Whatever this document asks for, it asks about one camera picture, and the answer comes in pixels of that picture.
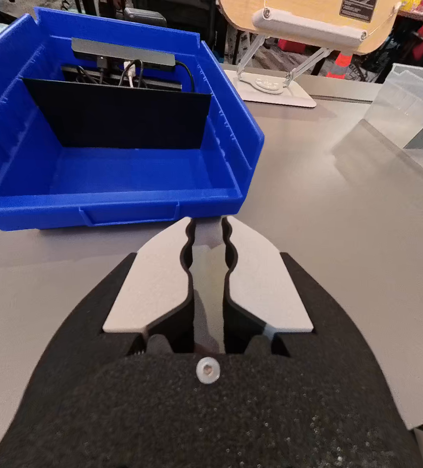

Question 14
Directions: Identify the clear plastic bin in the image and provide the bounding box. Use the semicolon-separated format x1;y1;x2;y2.
363;63;423;172

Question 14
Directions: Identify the grey hub cable with plug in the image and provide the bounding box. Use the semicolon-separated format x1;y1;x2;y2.
175;60;196;93

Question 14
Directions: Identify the orange traffic cone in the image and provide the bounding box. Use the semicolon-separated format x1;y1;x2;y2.
326;51;354;79

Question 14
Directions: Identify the black USB cable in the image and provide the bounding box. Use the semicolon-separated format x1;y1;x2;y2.
75;57;110;85

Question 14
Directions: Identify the black USB hub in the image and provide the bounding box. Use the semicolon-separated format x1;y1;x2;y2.
61;65;183;91

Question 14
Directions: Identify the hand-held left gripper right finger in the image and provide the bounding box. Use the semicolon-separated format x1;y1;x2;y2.
221;216;314;335

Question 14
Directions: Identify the grey USB hub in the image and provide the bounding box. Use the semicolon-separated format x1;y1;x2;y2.
71;37;176;68

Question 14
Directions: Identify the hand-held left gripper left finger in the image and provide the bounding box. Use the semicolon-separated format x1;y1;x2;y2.
103;216;197;335

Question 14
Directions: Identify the white USB cable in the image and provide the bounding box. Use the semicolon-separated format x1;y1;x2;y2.
119;60;139;88

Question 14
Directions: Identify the blue plastic bin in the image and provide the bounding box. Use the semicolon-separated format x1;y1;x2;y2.
0;7;265;232

